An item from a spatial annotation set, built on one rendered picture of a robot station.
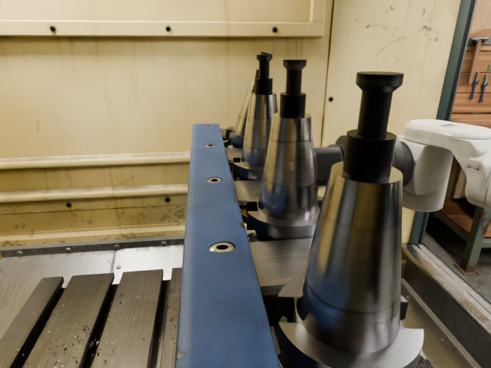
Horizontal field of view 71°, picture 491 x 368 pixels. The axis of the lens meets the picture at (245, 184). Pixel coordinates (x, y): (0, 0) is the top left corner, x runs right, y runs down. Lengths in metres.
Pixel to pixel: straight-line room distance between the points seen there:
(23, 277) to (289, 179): 0.83
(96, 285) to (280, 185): 0.57
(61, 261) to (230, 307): 0.83
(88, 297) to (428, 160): 0.61
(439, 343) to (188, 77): 0.86
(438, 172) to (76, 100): 0.70
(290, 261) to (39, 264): 0.83
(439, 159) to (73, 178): 0.74
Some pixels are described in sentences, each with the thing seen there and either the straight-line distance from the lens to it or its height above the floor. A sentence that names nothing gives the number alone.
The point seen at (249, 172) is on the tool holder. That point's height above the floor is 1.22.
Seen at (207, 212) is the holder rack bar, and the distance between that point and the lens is 0.24.
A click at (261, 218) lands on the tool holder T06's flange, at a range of 0.24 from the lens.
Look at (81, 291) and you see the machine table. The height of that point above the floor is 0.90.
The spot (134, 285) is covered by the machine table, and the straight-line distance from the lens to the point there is 0.73.
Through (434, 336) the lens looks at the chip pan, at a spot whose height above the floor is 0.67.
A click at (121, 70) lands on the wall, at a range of 0.80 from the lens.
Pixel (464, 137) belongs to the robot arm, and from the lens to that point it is 0.48.
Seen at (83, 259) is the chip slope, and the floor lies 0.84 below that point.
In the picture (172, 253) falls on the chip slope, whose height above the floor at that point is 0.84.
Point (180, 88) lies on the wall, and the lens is 0.79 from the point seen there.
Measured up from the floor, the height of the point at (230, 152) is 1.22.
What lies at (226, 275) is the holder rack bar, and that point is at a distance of 0.18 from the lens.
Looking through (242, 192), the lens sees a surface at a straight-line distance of 0.30.
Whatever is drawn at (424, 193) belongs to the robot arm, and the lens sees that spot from 0.52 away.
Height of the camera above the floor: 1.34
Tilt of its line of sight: 22 degrees down
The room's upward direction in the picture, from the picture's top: straight up
